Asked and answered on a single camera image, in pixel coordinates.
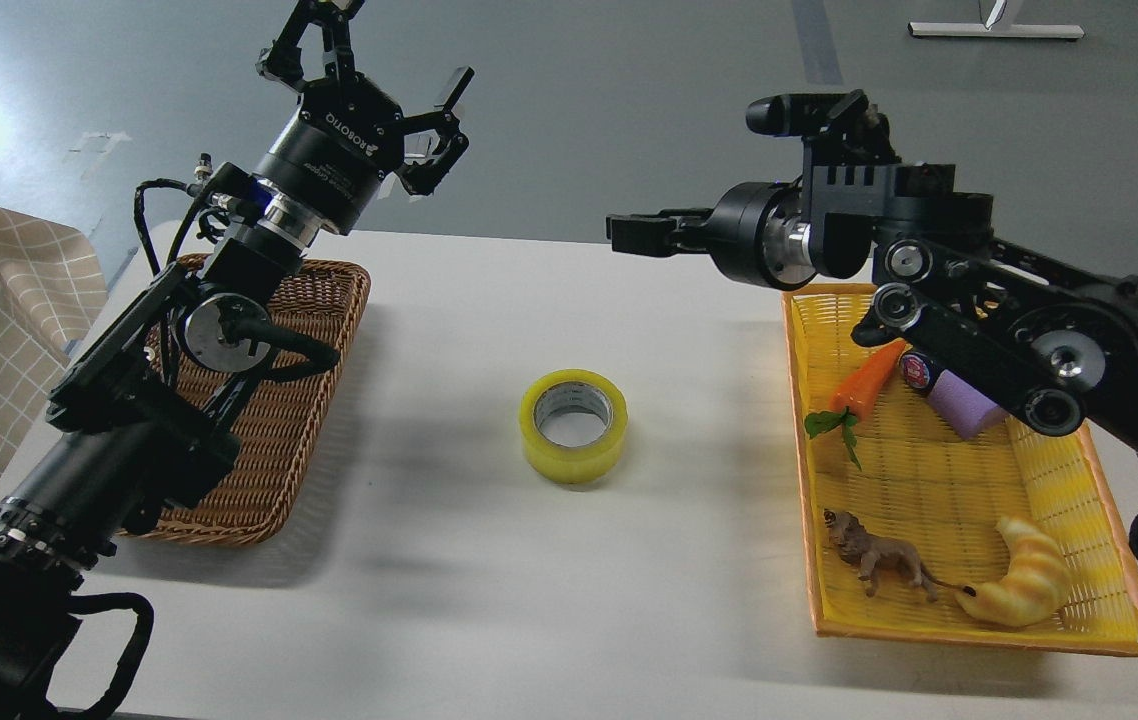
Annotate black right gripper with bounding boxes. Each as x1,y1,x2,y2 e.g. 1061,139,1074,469
607,182,817,291

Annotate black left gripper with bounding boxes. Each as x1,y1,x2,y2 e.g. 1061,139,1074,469
254,0,476,237

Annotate yellow tape roll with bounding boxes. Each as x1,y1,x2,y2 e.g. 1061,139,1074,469
517,369,630,486

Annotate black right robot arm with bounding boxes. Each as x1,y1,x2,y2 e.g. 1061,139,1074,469
607,90,1138,561

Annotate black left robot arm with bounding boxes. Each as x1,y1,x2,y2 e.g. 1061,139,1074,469
0,1,475,719

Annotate orange toy carrot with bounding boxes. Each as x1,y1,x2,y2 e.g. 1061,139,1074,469
802,338,908,470

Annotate white table leg base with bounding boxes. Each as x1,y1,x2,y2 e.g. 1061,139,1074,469
907,1,1086,42

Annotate purple foam block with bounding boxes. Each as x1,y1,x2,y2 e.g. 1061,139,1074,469
925,372,1009,439

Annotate brown toy lion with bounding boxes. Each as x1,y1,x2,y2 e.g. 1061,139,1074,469
822,508,939,603

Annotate brown wicker basket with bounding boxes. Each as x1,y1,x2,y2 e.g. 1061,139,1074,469
147,259,371,547

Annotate yellow plastic basket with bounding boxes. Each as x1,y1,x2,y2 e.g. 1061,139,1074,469
780,282,1138,657

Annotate toy croissant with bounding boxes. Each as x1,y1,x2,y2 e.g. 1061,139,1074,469
954,515,1071,628

